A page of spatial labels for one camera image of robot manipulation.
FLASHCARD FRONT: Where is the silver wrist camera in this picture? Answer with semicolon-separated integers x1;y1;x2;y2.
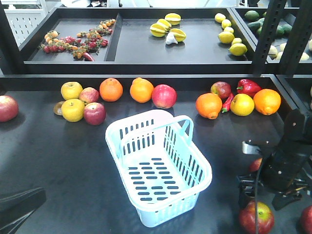
241;139;269;155

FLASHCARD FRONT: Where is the yellow apple rear left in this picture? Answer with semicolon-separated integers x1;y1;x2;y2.
60;81;83;100

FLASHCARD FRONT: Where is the large red apple far left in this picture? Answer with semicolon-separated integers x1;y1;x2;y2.
0;95;19;122

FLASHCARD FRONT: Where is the yellow starfruit rear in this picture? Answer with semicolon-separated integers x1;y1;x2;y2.
164;13;181;25

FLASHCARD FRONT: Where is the red apple beside yellow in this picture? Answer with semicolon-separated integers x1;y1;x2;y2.
83;102;106;126

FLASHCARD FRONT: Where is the brown round fruit slice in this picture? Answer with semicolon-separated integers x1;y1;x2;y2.
53;101;65;116

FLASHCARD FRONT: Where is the red apple edge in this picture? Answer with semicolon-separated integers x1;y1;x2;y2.
300;205;312;234
152;84;177;109

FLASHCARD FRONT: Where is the red chili pepper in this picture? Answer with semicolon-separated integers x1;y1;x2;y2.
221;93;234;113

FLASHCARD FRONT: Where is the orange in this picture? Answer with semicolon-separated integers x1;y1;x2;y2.
99;78;123;102
195;93;222;119
253;89;281;116
130;77;154;103

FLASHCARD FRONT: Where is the red bell pepper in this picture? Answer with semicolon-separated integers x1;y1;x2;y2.
236;79;262;98

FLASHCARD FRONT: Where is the cherry tomato vine pile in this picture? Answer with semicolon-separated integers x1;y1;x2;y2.
38;19;116;61

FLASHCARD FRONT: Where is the orange centre left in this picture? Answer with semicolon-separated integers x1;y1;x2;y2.
99;78;123;102

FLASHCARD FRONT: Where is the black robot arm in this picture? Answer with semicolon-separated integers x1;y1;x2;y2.
237;109;312;211

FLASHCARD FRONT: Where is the yellow lemon fruit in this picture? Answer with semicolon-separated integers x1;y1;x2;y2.
230;94;254;117

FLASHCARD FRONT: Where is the yellow apple front left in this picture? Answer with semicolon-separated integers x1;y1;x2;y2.
61;99;85;122

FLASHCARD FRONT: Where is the pink apple behind yellow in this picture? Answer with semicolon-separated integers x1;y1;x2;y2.
79;87;99;105

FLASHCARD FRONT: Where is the black wooden produce stand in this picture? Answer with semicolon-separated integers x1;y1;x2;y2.
0;7;312;234

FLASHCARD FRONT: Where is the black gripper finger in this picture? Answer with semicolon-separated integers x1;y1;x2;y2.
0;187;46;234

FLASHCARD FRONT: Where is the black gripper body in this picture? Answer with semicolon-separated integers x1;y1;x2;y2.
237;146;312;211

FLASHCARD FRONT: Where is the white garlic bulb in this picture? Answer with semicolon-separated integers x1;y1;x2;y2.
165;32;178;45

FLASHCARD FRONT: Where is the dark red apple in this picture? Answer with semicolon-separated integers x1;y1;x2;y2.
248;157;262;173
210;81;232;99

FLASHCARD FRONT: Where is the orange right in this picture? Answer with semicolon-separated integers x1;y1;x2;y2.
253;89;281;116

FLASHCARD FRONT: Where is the light blue plastic basket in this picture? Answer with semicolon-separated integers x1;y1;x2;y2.
105;110;213;228

